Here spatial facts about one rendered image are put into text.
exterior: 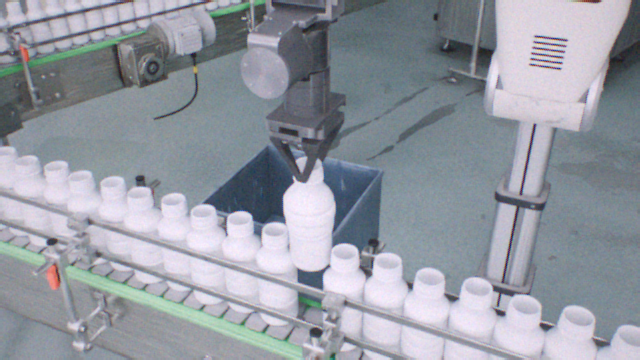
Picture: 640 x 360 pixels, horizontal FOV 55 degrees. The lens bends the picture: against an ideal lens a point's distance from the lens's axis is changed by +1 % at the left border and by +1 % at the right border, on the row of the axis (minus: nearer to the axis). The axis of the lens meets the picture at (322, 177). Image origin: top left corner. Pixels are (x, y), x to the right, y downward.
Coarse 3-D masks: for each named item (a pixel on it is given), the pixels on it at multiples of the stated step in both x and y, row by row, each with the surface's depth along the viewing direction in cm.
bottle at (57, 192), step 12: (48, 168) 104; (60, 168) 105; (48, 180) 103; (60, 180) 103; (48, 192) 103; (60, 192) 103; (48, 204) 104; (60, 204) 104; (60, 216) 105; (60, 228) 106; (72, 252) 109
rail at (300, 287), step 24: (0, 192) 106; (144, 240) 96; (120, 264) 101; (216, 264) 91; (240, 264) 89; (192, 288) 96; (312, 288) 85; (408, 288) 87; (264, 312) 92; (384, 312) 81; (504, 312) 82; (456, 336) 78
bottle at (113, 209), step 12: (108, 180) 100; (120, 180) 100; (108, 192) 98; (120, 192) 98; (108, 204) 99; (120, 204) 99; (108, 216) 99; (120, 216) 99; (108, 240) 102; (120, 240) 101; (120, 252) 103
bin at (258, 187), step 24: (240, 168) 144; (264, 168) 155; (288, 168) 155; (336, 168) 149; (360, 168) 146; (216, 192) 136; (240, 192) 147; (264, 192) 158; (336, 192) 153; (360, 192) 149; (264, 216) 162; (336, 216) 156; (360, 216) 136; (336, 240) 124; (360, 240) 140
